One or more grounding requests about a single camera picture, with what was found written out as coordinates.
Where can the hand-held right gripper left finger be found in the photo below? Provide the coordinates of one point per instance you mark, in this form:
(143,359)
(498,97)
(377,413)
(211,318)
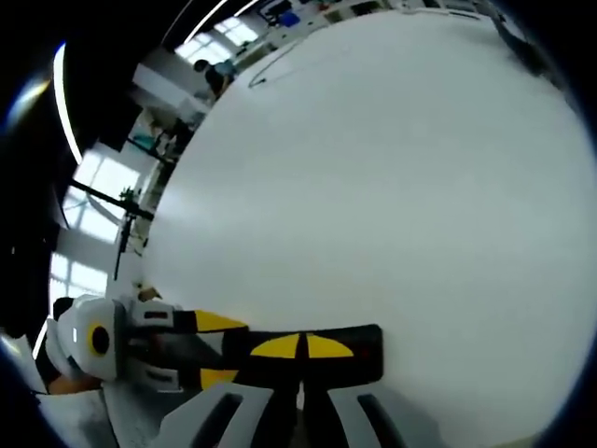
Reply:
(224,420)

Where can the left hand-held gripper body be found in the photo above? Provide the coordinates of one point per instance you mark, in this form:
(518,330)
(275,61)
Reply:
(79,345)

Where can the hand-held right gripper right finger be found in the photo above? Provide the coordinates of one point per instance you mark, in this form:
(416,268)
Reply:
(345,420)

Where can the black remote control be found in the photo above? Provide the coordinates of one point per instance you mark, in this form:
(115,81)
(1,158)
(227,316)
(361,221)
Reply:
(368,357)

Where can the black tripod stand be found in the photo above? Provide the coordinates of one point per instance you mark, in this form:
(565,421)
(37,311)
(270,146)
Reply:
(126,212)

